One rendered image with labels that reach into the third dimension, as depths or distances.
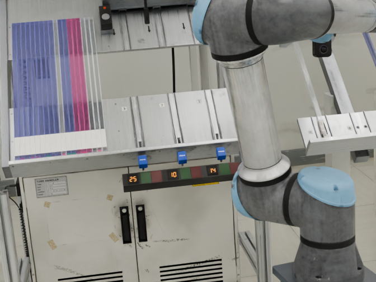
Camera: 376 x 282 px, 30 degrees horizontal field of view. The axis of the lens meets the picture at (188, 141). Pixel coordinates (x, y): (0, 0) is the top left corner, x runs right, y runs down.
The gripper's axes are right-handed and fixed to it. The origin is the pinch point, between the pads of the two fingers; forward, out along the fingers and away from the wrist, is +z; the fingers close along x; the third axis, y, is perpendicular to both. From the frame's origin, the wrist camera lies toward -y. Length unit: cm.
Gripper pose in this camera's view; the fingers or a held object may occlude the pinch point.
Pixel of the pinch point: (305, 47)
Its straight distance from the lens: 202.8
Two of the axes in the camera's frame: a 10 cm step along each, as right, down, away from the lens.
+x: -9.9, 1.0, -1.2
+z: -0.8, 3.3, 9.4
